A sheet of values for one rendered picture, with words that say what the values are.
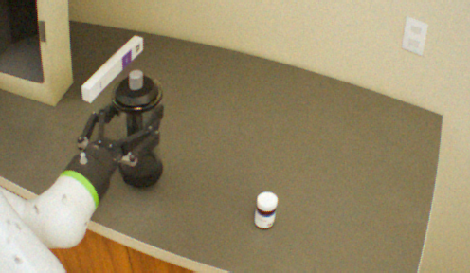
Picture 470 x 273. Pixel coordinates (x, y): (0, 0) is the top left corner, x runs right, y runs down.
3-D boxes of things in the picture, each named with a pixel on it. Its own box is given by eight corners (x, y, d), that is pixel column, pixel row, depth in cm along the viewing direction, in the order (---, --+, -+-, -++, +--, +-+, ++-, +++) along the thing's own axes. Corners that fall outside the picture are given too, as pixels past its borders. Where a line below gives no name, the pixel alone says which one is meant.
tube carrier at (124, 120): (129, 145, 143) (126, 70, 128) (171, 159, 140) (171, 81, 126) (110, 175, 135) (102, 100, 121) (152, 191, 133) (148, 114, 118)
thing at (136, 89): (127, 81, 129) (127, 56, 124) (166, 91, 127) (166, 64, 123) (107, 107, 122) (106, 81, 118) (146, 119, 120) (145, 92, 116)
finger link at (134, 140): (105, 144, 114) (109, 148, 113) (151, 121, 121) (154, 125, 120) (106, 160, 117) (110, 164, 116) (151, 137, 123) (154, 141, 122)
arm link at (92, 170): (63, 203, 111) (101, 219, 109) (56, 156, 103) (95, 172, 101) (76, 184, 115) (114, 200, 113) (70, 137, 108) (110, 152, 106)
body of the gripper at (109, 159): (108, 163, 107) (130, 133, 114) (72, 150, 109) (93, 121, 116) (111, 193, 112) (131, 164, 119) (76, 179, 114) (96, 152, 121)
